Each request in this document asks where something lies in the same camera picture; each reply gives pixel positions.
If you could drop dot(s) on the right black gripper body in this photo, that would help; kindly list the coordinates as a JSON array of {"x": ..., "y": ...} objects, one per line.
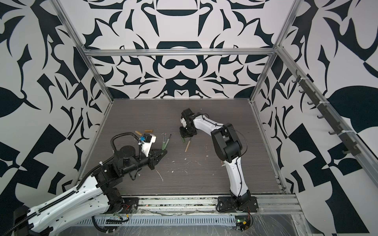
[{"x": 186, "y": 132}]

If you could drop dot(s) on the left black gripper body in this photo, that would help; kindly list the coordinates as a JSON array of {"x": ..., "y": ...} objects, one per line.
[{"x": 138, "y": 162}]

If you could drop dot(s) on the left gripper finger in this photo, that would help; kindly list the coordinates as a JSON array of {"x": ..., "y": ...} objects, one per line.
[
  {"x": 157, "y": 159},
  {"x": 158, "y": 154}
]

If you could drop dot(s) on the green pen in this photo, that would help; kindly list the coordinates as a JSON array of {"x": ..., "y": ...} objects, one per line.
[{"x": 164, "y": 142}]

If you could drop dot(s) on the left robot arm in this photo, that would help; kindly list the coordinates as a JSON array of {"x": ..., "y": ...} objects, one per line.
[{"x": 95, "y": 194}]

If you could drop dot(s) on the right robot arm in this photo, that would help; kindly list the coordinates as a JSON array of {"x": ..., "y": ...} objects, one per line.
[{"x": 228, "y": 148}]

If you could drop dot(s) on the green lit circuit board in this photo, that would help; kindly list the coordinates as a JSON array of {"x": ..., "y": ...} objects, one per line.
[{"x": 243, "y": 223}]

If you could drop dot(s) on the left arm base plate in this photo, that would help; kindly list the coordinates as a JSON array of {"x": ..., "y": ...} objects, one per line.
[{"x": 129, "y": 205}]

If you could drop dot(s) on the white cable duct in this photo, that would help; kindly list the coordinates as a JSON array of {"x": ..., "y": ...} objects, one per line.
[{"x": 174, "y": 220}]

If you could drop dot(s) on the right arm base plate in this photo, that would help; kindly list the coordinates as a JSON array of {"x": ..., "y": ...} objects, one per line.
[{"x": 230, "y": 204}]

